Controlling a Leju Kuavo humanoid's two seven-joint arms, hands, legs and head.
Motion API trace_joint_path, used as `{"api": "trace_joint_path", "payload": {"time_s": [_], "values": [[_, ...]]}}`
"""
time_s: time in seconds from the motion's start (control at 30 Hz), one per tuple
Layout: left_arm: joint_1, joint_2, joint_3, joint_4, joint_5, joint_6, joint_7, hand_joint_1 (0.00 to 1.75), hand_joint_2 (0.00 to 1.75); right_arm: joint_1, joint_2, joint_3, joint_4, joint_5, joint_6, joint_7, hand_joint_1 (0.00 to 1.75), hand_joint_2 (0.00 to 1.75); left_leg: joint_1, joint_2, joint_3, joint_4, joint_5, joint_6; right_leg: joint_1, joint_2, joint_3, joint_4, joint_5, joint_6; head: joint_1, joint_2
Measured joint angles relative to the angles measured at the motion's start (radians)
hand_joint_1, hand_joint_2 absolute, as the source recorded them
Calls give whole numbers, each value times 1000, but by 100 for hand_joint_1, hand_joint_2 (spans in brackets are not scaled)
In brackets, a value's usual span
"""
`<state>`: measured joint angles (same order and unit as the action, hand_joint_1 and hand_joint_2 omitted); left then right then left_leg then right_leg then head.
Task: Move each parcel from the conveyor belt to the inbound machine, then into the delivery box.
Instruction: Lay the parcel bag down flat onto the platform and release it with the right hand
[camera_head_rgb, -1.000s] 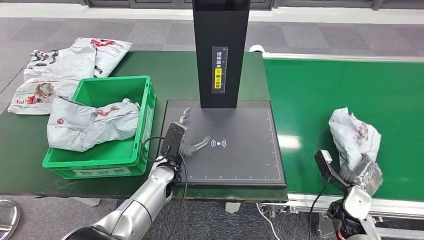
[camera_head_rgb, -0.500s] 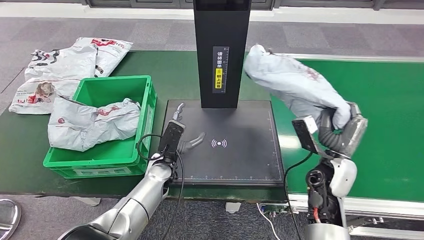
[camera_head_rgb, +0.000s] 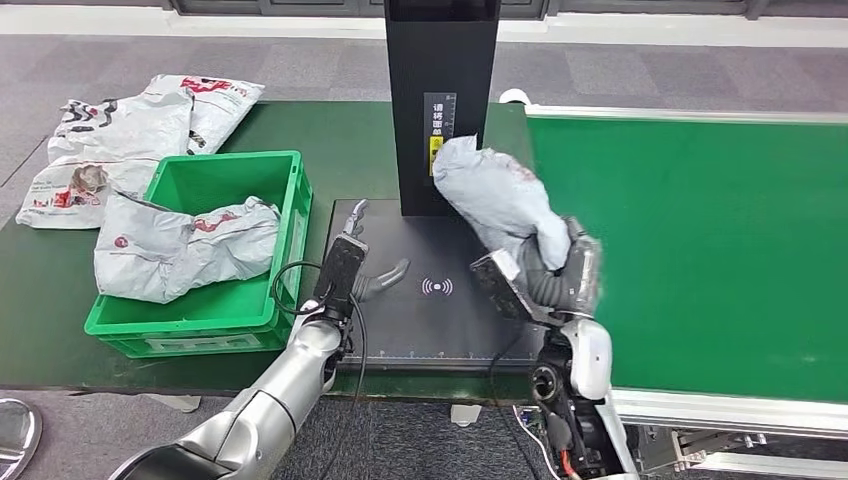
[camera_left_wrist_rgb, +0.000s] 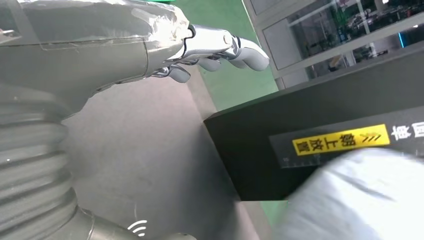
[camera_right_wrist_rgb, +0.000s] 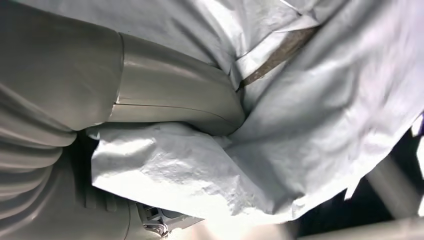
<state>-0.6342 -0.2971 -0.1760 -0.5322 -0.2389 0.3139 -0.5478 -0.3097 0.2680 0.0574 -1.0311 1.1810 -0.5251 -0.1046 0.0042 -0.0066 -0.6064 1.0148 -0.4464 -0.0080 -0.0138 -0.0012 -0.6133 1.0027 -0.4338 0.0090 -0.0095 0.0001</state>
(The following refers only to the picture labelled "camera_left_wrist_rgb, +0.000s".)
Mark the grey courier bag parcel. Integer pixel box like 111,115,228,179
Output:
271,147,424,240

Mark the dark framed glass partition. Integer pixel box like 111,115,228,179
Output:
243,0,424,90

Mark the black inbound scanner machine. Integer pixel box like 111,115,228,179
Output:
61,41,424,240

